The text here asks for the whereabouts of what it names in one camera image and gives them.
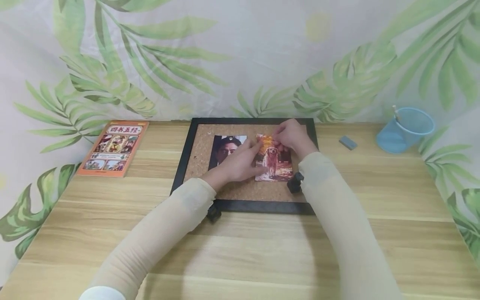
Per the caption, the person's right hand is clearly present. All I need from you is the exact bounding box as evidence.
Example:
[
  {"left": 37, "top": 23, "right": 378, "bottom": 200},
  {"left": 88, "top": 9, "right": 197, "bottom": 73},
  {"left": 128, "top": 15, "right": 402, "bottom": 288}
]
[{"left": 272, "top": 119, "right": 319, "bottom": 161}]

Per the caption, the person's left hand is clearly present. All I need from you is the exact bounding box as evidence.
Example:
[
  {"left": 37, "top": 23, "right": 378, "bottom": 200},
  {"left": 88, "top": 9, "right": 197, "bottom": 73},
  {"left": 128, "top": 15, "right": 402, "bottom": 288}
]
[{"left": 201, "top": 139, "right": 268, "bottom": 193}]

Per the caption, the dog photo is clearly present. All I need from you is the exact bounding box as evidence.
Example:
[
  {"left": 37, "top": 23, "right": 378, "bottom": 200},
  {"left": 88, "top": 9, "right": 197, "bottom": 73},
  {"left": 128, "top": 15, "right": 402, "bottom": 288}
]
[{"left": 255, "top": 134, "right": 295, "bottom": 183}]

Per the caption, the person's left forearm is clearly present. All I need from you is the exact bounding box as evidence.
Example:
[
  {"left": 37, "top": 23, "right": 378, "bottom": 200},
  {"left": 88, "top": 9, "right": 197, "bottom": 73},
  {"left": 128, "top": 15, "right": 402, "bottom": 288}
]
[{"left": 79, "top": 178, "right": 218, "bottom": 300}]

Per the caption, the person's right forearm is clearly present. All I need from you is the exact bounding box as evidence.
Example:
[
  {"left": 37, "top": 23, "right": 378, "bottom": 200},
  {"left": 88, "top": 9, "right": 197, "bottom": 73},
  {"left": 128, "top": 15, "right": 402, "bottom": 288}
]
[{"left": 298, "top": 152, "right": 404, "bottom": 300}]

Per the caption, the portrait photo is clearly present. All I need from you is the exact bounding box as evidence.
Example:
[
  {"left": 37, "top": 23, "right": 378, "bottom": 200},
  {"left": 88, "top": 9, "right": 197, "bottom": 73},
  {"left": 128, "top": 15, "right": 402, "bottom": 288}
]
[{"left": 208, "top": 135, "right": 248, "bottom": 171}]

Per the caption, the black wrist band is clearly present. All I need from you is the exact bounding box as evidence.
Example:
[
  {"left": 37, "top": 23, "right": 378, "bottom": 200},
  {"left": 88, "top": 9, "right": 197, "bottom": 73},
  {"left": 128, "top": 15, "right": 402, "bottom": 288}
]
[
  {"left": 206, "top": 204, "right": 222, "bottom": 223},
  {"left": 287, "top": 171, "right": 305, "bottom": 194}
]

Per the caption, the black framed cork board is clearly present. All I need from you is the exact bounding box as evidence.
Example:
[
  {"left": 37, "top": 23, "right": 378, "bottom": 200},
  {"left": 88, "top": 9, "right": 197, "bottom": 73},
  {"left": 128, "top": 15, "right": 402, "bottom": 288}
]
[{"left": 170, "top": 117, "right": 319, "bottom": 216}]

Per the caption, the blue mesh cup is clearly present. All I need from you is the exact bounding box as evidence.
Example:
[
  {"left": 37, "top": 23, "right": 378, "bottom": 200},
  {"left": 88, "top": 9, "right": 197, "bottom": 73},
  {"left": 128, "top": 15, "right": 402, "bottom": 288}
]
[{"left": 375, "top": 107, "right": 435, "bottom": 154}]

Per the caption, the orange illustrated book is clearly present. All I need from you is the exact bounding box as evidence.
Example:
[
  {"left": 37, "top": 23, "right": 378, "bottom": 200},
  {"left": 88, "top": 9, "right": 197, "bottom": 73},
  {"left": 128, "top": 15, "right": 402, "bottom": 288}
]
[{"left": 77, "top": 120, "right": 150, "bottom": 178}]

